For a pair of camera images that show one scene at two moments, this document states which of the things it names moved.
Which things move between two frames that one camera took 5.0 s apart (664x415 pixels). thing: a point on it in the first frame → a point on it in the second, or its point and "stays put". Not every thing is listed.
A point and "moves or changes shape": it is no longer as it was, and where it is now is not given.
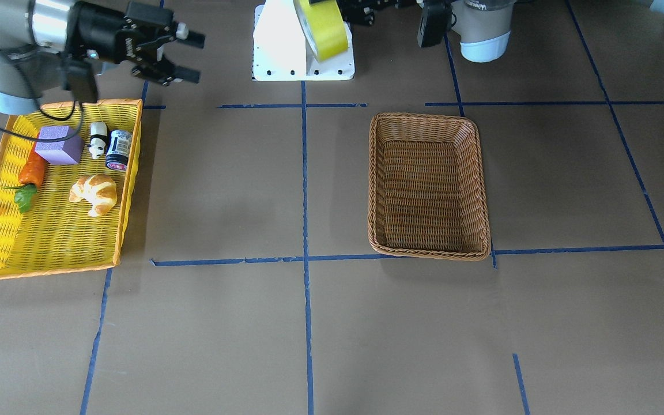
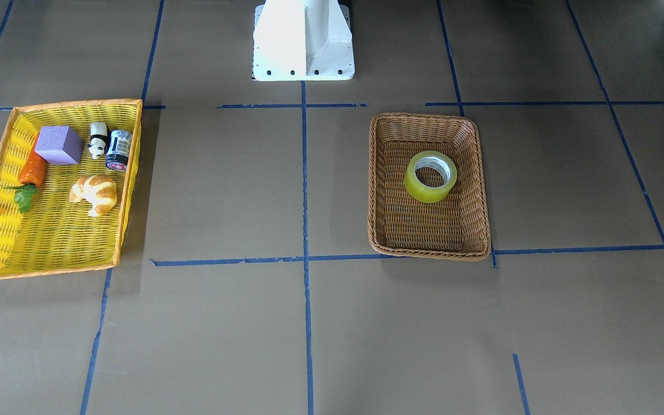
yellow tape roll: x=323 y=25 moves or changes shape
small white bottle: x=99 y=139 stays put
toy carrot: x=31 y=176 stays put
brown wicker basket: x=426 y=195 stays put
